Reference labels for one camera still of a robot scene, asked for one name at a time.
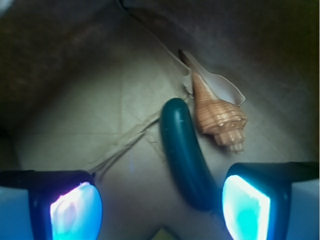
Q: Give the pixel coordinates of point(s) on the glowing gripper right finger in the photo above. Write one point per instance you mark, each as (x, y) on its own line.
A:
(272, 201)

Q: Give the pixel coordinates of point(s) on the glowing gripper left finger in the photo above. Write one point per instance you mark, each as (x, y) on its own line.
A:
(49, 205)

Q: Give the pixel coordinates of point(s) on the dark green plastic pickle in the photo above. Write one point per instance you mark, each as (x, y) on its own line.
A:
(187, 164)

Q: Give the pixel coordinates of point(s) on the orange spiral seashell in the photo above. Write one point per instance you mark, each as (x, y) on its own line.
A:
(217, 105)

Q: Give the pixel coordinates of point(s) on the brown paper bag tray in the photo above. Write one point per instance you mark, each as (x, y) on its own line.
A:
(82, 84)

